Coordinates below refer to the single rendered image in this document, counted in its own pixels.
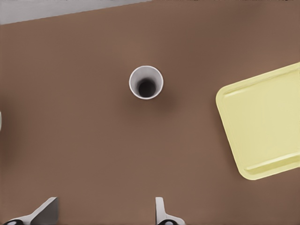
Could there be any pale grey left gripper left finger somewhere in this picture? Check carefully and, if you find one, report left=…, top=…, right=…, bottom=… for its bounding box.
left=1, top=196, right=59, bottom=225

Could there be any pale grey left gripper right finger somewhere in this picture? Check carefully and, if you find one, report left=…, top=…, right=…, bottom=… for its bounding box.
left=155, top=196, right=185, bottom=225

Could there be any white IKEA cup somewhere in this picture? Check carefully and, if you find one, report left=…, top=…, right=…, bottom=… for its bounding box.
left=128, top=65, right=164, bottom=101

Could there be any pale yellow tray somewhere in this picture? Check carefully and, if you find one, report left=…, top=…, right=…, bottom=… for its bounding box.
left=215, top=61, right=300, bottom=181

